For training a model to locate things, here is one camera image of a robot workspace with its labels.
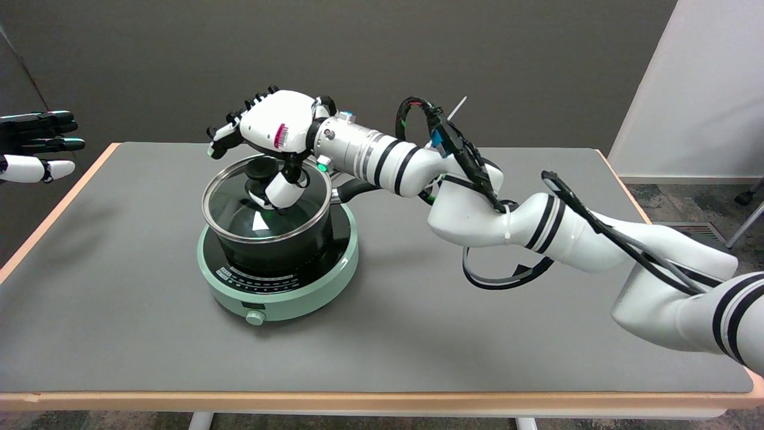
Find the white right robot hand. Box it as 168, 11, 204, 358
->
207, 85, 338, 210

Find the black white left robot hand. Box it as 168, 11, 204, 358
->
0, 110, 86, 184

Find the glass pot lid black knob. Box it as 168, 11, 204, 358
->
202, 153, 332, 244

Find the green round induction cooker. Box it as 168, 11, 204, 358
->
197, 203, 360, 326

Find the grey floor vent grille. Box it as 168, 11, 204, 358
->
654, 222, 726, 242

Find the black caster wheel leg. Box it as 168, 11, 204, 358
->
735, 179, 764, 206

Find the slanted metal stand leg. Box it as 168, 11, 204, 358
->
725, 202, 764, 249

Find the black pot with handle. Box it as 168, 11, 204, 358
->
212, 177, 383, 277

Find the black green braided robot cable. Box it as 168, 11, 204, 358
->
418, 173, 447, 207

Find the black cable with blue connector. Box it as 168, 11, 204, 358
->
395, 96, 515, 214

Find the black flat robot cable loop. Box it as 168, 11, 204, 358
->
462, 245, 556, 291

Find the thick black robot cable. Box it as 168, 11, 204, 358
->
541, 170, 724, 297

